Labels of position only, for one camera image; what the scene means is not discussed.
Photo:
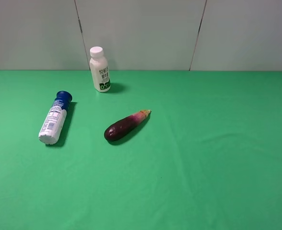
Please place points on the blue white yogurt bottle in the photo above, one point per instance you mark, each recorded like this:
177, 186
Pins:
52, 126

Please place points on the purple eggplant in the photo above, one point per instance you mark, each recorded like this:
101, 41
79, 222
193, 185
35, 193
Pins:
122, 127

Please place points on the white milk bottle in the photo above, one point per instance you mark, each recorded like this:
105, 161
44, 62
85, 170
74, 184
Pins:
99, 69

